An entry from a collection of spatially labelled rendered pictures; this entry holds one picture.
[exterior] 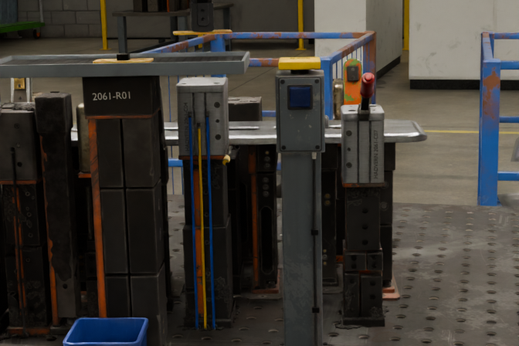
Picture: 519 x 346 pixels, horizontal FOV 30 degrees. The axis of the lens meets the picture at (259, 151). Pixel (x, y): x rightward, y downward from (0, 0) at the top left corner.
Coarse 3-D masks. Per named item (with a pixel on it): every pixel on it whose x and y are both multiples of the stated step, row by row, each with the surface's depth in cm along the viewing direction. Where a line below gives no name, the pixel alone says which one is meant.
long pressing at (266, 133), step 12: (336, 120) 182; (384, 120) 181; (396, 120) 181; (408, 120) 180; (168, 132) 174; (240, 132) 172; (252, 132) 172; (264, 132) 172; (336, 132) 170; (384, 132) 169; (396, 132) 167; (408, 132) 167; (420, 132) 167; (72, 144) 169; (168, 144) 168; (240, 144) 167
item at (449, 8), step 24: (432, 0) 916; (456, 0) 911; (480, 0) 907; (504, 0) 902; (432, 24) 921; (456, 24) 916; (480, 24) 911; (504, 24) 906; (432, 48) 925; (456, 48) 920; (480, 48) 915; (504, 48) 910; (432, 72) 930; (456, 72) 925; (504, 72) 915
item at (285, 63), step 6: (282, 60) 139; (288, 60) 138; (294, 60) 138; (300, 60) 138; (306, 60) 138; (312, 60) 138; (318, 60) 137; (282, 66) 137; (288, 66) 137; (294, 66) 137; (300, 66) 137; (306, 66) 137; (312, 66) 137; (318, 66) 137; (294, 72) 139; (300, 72) 139; (306, 72) 139
